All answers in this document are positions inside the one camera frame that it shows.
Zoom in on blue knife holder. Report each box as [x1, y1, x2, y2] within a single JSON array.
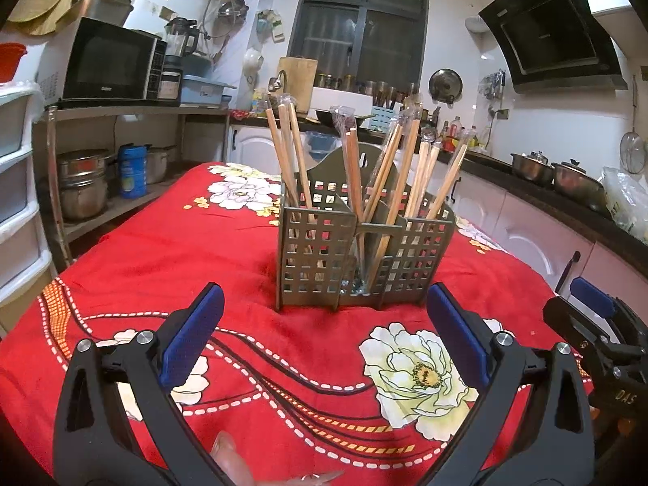
[[372, 105, 401, 132]]

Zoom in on black wok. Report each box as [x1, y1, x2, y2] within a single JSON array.
[[316, 109, 375, 130]]

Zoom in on person's left hand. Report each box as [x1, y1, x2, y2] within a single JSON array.
[[211, 430, 346, 486]]

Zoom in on red floral tablecloth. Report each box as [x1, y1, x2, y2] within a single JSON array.
[[0, 161, 593, 486]]

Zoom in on metal kitchen shelf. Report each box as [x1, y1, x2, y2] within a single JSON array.
[[33, 104, 231, 274]]

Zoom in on white plastic drawer tower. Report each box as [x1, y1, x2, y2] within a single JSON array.
[[0, 83, 54, 335]]

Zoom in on rectangular wooden cutting board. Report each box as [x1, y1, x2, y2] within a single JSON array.
[[276, 57, 319, 115]]

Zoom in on metal tray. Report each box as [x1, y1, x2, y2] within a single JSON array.
[[71, 0, 135, 28]]

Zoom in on row of metal jars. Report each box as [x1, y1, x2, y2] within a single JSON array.
[[316, 73, 421, 99]]

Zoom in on stacked steel pots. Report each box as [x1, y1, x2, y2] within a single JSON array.
[[57, 149, 115, 221]]

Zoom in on black range hood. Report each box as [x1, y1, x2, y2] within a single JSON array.
[[478, 0, 629, 93]]

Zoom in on blue can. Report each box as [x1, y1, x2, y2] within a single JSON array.
[[118, 143, 149, 199]]

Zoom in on black blender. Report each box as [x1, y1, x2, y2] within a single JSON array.
[[161, 17, 199, 99]]

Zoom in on blue plastic bag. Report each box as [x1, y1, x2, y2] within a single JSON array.
[[305, 130, 337, 160]]

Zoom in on hanging steel pot lid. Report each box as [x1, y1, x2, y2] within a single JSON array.
[[428, 68, 463, 107]]

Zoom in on black microwave oven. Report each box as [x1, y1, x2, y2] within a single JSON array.
[[38, 17, 168, 102]]

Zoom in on hanging steel colander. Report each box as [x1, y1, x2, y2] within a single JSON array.
[[217, 0, 250, 36]]

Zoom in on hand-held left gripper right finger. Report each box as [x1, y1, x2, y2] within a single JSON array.
[[426, 281, 598, 486]]

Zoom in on cluster of condiment bottles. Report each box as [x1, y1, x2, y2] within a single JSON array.
[[435, 114, 487, 155]]

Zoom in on clear plastic bag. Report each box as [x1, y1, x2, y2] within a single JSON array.
[[602, 167, 648, 241]]

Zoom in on dark framed window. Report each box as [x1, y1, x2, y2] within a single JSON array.
[[288, 0, 430, 97]]

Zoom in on grey perforated chopstick holder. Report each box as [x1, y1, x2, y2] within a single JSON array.
[[276, 144, 456, 311]]

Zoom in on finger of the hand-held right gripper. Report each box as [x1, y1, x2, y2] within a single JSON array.
[[543, 295, 621, 365], [569, 277, 648, 345]]

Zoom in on round wooden board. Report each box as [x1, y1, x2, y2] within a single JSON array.
[[20, 0, 77, 36]]

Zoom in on wire strainer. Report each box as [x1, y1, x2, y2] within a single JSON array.
[[620, 132, 648, 173]]

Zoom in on steel pot with lid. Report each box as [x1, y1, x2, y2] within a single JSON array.
[[510, 151, 555, 185], [551, 159, 605, 208]]

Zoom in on hanging green packets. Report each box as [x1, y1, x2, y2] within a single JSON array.
[[256, 9, 284, 44]]

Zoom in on bunch of chopsticks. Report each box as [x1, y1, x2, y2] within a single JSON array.
[[264, 92, 477, 294]]

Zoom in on black kitchen countertop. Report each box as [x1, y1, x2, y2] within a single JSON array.
[[230, 114, 648, 241]]

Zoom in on hanging kitchen utensils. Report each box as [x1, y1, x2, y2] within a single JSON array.
[[481, 70, 507, 102]]

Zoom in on white kitchen cabinets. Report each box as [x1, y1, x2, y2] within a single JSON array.
[[225, 124, 648, 305]]

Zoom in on red plastic basin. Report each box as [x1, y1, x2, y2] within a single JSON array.
[[0, 43, 27, 84]]

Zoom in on small steel pot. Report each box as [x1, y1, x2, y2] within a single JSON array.
[[147, 146, 175, 184]]

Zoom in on white hanging pot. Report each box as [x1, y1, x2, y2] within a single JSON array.
[[243, 47, 265, 87]]

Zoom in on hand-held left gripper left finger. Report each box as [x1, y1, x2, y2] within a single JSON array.
[[52, 281, 226, 486]]

